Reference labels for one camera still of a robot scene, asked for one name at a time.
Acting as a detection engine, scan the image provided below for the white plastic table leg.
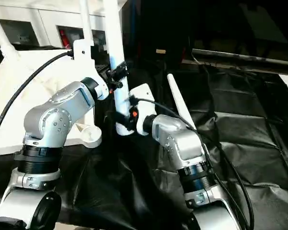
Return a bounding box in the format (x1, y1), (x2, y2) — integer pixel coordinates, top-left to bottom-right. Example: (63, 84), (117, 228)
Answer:
(78, 0), (96, 48)
(167, 73), (198, 131)
(103, 0), (135, 137)
(0, 9), (21, 64)

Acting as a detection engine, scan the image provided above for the white plastic table top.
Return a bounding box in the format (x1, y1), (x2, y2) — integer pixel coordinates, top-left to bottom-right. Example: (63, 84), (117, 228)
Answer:
(0, 46), (103, 156)

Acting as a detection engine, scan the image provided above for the blue panel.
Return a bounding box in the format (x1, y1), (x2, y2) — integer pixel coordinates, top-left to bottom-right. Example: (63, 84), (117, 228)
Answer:
(129, 0), (137, 48)

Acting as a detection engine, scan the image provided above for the black work mat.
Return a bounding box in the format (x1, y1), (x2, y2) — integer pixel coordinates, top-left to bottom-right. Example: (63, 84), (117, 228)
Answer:
(0, 40), (288, 230)

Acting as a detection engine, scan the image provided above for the red bottle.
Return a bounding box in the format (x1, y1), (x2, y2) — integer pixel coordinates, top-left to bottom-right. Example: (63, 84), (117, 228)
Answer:
(60, 30), (70, 48)

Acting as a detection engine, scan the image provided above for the black cabinet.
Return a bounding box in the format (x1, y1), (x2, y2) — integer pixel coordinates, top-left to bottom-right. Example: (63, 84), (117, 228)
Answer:
(121, 0), (288, 68)

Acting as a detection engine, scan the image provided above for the white glass-door cabinet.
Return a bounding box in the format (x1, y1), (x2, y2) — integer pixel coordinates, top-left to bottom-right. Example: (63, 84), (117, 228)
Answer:
(0, 0), (125, 48)

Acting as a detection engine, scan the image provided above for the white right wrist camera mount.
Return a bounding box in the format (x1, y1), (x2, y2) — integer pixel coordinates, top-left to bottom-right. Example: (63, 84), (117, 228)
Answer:
(128, 83), (157, 136)

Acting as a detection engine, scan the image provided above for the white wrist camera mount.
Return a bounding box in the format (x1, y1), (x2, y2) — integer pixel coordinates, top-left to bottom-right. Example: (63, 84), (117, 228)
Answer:
(71, 39), (110, 101)
(128, 83), (157, 136)

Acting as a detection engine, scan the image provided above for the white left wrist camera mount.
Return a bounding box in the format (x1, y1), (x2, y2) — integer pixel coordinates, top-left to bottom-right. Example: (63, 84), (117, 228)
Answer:
(71, 39), (110, 101)

